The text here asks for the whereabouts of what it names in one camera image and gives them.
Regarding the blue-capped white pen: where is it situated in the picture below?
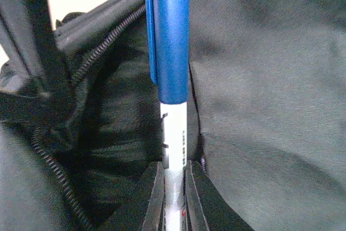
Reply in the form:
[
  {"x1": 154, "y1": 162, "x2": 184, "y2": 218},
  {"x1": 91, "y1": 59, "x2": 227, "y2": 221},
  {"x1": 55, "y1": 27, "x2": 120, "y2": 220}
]
[{"x1": 145, "y1": 0, "x2": 189, "y2": 230}]

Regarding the black student bag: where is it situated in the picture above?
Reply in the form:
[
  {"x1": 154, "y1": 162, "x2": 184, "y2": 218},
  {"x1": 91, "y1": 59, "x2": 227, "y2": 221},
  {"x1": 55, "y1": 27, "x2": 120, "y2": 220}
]
[{"x1": 1, "y1": 0, "x2": 345, "y2": 230}]

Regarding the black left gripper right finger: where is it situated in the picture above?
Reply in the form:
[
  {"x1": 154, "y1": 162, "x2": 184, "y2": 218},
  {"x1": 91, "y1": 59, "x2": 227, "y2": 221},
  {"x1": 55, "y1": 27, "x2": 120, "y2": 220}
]
[{"x1": 185, "y1": 161, "x2": 210, "y2": 231}]

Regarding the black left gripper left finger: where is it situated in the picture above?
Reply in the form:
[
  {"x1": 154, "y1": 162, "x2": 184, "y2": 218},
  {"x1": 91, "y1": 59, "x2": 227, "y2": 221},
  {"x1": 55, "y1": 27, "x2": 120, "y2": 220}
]
[{"x1": 140, "y1": 162, "x2": 164, "y2": 230}]

